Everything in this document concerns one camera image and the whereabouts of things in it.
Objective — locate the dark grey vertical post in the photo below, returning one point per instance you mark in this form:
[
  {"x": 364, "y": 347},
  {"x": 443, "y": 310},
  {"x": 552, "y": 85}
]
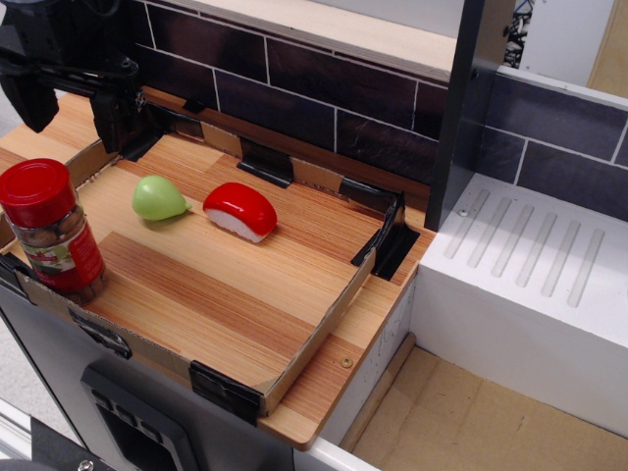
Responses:
[{"x": 480, "y": 49}]

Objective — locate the green toy pear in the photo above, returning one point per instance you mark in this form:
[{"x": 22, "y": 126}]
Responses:
[{"x": 155, "y": 199}]

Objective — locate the white grooved sink drainboard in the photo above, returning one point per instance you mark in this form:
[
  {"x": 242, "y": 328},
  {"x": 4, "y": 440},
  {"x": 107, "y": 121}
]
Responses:
[{"x": 530, "y": 292}]

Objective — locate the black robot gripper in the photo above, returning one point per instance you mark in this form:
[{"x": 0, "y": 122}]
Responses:
[{"x": 77, "y": 46}]

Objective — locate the red toy sushi piece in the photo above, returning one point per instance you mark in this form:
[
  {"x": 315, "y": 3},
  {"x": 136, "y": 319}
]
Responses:
[{"x": 241, "y": 210}]

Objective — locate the red-capped basil spice bottle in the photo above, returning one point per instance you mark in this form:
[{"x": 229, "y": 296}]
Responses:
[{"x": 43, "y": 210}]

